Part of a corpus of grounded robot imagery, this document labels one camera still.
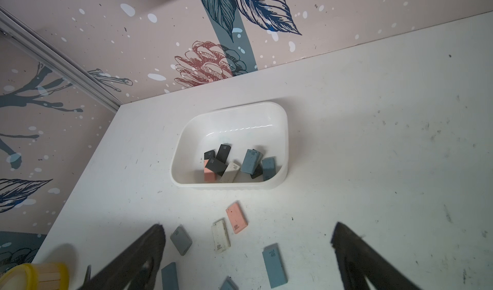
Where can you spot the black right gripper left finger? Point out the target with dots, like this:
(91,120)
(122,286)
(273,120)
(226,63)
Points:
(136,267)

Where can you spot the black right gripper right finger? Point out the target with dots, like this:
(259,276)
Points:
(360,265)

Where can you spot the blue eraser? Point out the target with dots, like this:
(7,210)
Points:
(269,168)
(274,266)
(228,284)
(170,277)
(251,161)

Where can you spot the pink eraser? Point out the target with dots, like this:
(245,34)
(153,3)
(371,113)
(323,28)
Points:
(236,218)
(209,175)

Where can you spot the white eraser bottom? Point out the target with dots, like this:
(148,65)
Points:
(230,173)

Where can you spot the white eraser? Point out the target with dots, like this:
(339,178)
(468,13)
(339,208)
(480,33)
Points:
(220,236)
(230,173)

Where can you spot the grey eraser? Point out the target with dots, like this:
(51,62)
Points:
(181,240)

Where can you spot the white eraser upper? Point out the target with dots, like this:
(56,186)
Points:
(220,236)

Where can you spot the white storage box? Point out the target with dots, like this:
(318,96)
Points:
(262,126)

